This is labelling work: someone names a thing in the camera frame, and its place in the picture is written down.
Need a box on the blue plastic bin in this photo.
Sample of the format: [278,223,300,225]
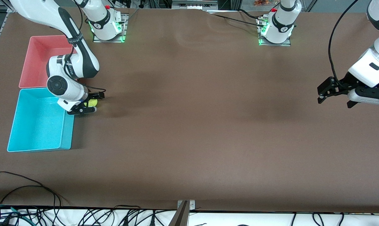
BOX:
[7,87,77,153]

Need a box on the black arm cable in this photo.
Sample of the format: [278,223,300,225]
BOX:
[328,0,360,82]
[78,82,107,93]

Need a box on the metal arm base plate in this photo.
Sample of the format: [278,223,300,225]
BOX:
[93,13,128,43]
[257,17,292,47]

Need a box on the pink plastic bin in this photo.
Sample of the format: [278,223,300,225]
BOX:
[18,35,80,89]

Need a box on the aluminium frame rail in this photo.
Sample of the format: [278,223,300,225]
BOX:
[172,0,218,10]

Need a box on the thin black cable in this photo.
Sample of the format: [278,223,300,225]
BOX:
[0,185,57,209]
[0,171,63,209]

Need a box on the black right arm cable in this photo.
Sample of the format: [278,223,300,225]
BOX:
[78,82,107,93]

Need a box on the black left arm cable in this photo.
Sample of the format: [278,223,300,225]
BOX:
[328,0,360,82]

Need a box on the dark camera stand pole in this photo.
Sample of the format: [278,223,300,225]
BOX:
[168,201,190,226]

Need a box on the black base power cable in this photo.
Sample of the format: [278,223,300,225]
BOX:
[208,9,265,27]

